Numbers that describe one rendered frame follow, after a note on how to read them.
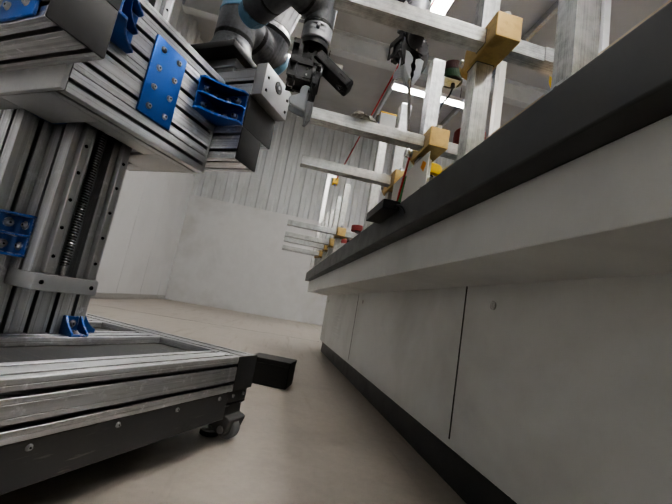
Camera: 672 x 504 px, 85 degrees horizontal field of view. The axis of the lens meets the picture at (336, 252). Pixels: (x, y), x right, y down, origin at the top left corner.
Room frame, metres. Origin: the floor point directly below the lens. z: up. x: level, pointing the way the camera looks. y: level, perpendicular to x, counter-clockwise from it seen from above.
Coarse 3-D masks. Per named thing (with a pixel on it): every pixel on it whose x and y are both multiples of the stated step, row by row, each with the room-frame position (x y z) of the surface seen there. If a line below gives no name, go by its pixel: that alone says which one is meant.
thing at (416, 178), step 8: (424, 160) 0.84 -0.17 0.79; (416, 168) 0.88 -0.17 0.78; (424, 168) 0.83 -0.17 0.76; (408, 176) 0.94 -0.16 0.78; (416, 176) 0.87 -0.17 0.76; (424, 176) 0.82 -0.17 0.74; (400, 184) 1.00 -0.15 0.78; (408, 184) 0.93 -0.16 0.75; (416, 184) 0.87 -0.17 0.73; (424, 184) 0.81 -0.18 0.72; (392, 192) 1.07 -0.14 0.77; (408, 192) 0.92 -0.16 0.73
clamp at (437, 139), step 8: (432, 128) 0.82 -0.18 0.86; (440, 128) 0.82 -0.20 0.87; (432, 136) 0.82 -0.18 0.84; (440, 136) 0.82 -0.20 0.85; (448, 136) 0.83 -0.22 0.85; (424, 144) 0.85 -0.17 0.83; (432, 144) 0.82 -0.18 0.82; (440, 144) 0.82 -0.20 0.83; (416, 152) 0.90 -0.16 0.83; (424, 152) 0.87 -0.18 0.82; (432, 152) 0.86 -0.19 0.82; (440, 152) 0.85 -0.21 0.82; (432, 160) 0.90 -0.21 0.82
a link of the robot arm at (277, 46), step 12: (288, 12) 1.07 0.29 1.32; (276, 24) 1.06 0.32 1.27; (288, 24) 1.08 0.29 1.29; (276, 36) 1.07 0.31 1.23; (288, 36) 1.10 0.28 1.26; (264, 48) 1.06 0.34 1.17; (276, 48) 1.09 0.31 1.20; (288, 48) 1.13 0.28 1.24; (264, 60) 1.09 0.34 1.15; (276, 60) 1.11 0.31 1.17; (288, 60) 1.15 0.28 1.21; (276, 72) 1.15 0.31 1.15
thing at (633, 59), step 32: (640, 32) 0.29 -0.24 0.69; (608, 64) 0.32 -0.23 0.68; (640, 64) 0.29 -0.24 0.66; (544, 96) 0.41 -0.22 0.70; (576, 96) 0.36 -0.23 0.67; (608, 96) 0.32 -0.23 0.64; (640, 96) 0.29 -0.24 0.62; (512, 128) 0.47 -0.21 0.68; (544, 128) 0.41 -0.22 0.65; (576, 128) 0.36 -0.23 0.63; (608, 128) 0.34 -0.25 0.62; (640, 128) 0.33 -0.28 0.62; (480, 160) 0.54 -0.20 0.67; (512, 160) 0.46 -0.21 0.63; (544, 160) 0.43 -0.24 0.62; (416, 192) 0.81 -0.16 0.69; (448, 192) 0.64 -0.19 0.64; (480, 192) 0.56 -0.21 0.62; (384, 224) 1.04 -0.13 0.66; (416, 224) 0.82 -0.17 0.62; (352, 256) 1.47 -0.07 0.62
